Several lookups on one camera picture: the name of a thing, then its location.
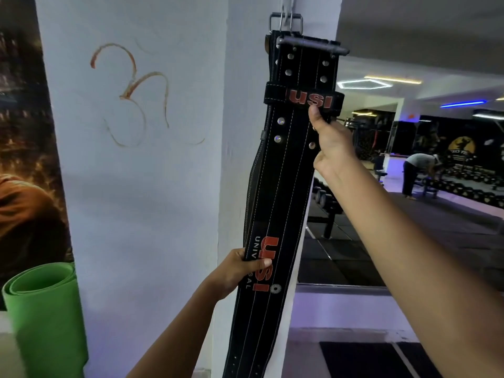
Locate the black leather weightlifting belt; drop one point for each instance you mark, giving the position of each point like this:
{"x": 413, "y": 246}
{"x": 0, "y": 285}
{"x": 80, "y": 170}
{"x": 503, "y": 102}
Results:
{"x": 283, "y": 184}

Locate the black weight bench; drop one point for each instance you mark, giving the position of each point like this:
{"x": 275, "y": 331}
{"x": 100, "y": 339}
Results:
{"x": 326, "y": 216}

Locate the yellow ceiling light strip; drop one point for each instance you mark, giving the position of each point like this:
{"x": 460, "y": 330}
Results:
{"x": 391, "y": 79}

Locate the black rubber floor mat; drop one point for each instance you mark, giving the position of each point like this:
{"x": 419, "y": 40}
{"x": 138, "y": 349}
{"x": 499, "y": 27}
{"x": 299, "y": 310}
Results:
{"x": 366, "y": 360}

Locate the person's right hand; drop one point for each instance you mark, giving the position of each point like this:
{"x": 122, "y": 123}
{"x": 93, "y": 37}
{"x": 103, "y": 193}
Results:
{"x": 336, "y": 147}

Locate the large wall mirror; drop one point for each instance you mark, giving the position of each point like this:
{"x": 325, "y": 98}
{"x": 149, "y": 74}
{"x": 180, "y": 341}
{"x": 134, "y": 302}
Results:
{"x": 433, "y": 232}

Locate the green rolled yoga mat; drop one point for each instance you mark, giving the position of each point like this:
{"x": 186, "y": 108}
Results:
{"x": 43, "y": 322}

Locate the person's left thumb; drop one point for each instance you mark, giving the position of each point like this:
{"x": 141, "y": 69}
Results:
{"x": 256, "y": 264}

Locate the person's left forearm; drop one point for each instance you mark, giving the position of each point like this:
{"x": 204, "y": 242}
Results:
{"x": 173, "y": 338}

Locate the person's right forearm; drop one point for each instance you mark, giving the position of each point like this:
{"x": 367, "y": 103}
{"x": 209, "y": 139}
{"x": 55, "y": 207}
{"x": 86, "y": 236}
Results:
{"x": 413, "y": 271}

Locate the row of dumbbells on rack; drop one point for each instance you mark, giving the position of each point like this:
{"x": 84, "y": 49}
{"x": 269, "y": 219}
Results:
{"x": 472, "y": 184}

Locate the person's right thumb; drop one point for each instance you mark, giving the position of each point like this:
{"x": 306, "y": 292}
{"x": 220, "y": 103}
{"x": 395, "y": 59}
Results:
{"x": 315, "y": 116}

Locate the blue ceiling light strip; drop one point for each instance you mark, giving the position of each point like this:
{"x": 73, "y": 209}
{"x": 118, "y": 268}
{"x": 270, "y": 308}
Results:
{"x": 462, "y": 104}

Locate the hexagonal ceiling light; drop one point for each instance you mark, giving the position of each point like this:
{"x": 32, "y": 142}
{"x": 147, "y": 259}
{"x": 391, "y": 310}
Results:
{"x": 364, "y": 84}

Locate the metal wall hook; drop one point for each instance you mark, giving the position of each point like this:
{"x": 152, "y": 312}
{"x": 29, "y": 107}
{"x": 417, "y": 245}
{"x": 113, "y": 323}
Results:
{"x": 284, "y": 12}

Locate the person's left hand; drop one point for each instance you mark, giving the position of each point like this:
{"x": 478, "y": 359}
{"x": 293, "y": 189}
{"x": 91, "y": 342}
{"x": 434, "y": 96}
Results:
{"x": 226, "y": 277}

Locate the dark wall poster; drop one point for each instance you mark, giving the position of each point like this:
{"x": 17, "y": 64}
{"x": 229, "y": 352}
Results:
{"x": 23, "y": 153}

